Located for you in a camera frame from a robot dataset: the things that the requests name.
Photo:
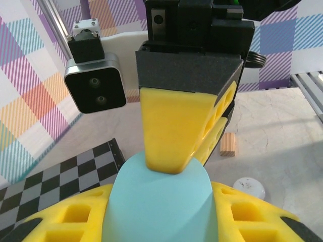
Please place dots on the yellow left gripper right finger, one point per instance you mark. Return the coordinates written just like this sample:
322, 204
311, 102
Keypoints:
265, 216

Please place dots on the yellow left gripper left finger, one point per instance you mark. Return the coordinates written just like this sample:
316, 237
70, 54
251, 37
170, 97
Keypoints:
50, 221

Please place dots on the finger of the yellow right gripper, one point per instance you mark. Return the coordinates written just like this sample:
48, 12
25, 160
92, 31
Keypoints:
171, 113
214, 141

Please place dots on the white round earbud case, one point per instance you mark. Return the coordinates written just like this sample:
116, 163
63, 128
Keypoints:
248, 187

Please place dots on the blue earbud charging case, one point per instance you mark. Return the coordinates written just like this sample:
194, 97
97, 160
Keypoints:
161, 201

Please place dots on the small wooden block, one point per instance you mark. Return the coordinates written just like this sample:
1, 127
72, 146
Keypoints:
228, 145

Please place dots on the black grey folding chessboard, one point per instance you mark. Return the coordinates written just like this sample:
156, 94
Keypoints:
75, 171

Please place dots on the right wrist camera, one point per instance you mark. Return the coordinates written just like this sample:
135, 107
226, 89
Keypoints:
94, 83

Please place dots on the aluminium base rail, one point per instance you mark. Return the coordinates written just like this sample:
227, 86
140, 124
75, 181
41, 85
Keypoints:
310, 85

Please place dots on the aluminium frame post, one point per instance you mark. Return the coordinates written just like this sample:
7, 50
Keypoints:
56, 22

